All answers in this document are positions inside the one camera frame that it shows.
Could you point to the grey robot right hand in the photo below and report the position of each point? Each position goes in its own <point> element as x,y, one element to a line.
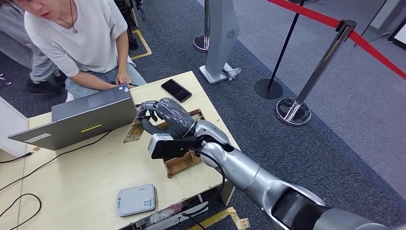
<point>174,116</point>

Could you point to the person's left forearm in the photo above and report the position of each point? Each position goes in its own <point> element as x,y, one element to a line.
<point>122,54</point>

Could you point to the person's right forearm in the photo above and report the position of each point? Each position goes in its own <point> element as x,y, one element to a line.
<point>92,83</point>

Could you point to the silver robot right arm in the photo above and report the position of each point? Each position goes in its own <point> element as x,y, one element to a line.
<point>241,171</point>

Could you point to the cardboard card organizer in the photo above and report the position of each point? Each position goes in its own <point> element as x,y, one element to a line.
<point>180,163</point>

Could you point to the person's left hand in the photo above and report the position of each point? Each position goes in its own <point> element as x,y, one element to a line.
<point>123,78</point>

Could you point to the white card reader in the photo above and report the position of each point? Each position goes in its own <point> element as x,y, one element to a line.
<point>136,200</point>

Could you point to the bystander person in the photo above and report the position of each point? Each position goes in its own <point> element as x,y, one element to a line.
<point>19,41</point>

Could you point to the black smartphone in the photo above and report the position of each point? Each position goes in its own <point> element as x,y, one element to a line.
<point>176,90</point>

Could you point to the crumpled clear plastic wrap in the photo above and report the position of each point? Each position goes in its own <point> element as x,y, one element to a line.
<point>233,71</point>

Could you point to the yellow floor tape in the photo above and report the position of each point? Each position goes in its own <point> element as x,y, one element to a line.
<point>234,219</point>
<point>146,44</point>

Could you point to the pale wooden desk leg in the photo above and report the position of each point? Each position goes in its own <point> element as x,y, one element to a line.
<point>226,193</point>

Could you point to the grey laptop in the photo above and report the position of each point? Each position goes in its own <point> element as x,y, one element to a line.
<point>79,127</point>

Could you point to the grey kiosk stand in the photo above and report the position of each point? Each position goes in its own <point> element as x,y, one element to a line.
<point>222,31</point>

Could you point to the crumpled plastic bag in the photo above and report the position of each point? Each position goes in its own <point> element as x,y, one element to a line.
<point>165,216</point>

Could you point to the white cabinet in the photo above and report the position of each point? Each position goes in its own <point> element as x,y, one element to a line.
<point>12,133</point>

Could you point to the chrome chair base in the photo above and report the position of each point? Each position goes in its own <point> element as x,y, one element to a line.
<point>4,79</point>

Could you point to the red barrier belt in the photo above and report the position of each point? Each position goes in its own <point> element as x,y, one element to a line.
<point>317,16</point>

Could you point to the black-framed display board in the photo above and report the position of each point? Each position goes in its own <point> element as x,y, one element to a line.
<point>385,19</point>

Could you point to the chrome stanchion post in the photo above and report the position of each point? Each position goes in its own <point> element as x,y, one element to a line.
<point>293,112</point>
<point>200,43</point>

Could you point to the black stanchion post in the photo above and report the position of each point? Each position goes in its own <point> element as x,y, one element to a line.
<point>268,89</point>

